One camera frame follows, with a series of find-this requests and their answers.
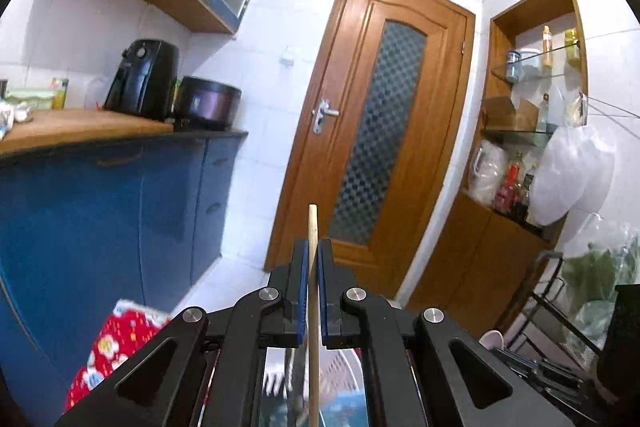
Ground small hanging plastic bag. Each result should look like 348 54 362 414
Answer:
564 93 588 128

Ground dark bulky object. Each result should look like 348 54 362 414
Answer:
597 284 640 405

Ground yellow can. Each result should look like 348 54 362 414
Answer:
50 78 69 110

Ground green lidded container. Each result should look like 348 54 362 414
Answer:
5 88 55 110

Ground red labelled bottle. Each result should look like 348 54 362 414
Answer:
495 152 521 212

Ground wooden shelf cabinet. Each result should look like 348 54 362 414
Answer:
405 0 588 338

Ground dark rice cooker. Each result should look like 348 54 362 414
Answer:
172 76 243 131

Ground yellow-green jar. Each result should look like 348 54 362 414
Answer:
564 28 581 68

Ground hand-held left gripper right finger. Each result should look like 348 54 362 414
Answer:
318 239 571 427

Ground wooden chopstick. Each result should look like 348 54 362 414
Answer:
306 204 322 427

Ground metal door handle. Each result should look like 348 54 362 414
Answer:
311 98 341 136

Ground red printed tablecloth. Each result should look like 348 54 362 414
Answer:
65 299 173 413

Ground black metal rack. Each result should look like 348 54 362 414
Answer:
480 251 616 413

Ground black air fryer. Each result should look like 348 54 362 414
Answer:
103 38 180 118

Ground pale fork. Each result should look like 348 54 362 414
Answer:
262 369 291 400

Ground cardboard box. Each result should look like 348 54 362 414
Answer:
481 96 540 132

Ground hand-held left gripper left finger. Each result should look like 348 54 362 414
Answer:
55 240 308 427

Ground bag of green vegetables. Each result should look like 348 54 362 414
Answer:
560 231 640 348

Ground white plastic bag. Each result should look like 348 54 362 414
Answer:
527 124 616 228

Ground yellow bottle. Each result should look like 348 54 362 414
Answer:
541 25 554 68

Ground white lidded container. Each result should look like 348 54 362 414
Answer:
519 48 542 75

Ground blue base cabinet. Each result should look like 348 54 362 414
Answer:
0 132 248 408

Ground clear glass bottle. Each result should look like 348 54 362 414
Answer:
536 93 551 134

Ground white plastic basket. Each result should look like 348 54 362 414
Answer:
320 351 362 393

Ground white patterned dish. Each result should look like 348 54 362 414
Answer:
0 99 35 138

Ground blue plastic utensil holder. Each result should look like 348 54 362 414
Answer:
260 387 368 427

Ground grey metal utensil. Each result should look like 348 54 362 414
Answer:
286 349 307 425

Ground clear plastic jug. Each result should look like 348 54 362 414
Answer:
467 141 507 205

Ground dark bottle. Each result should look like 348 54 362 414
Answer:
517 164 536 223

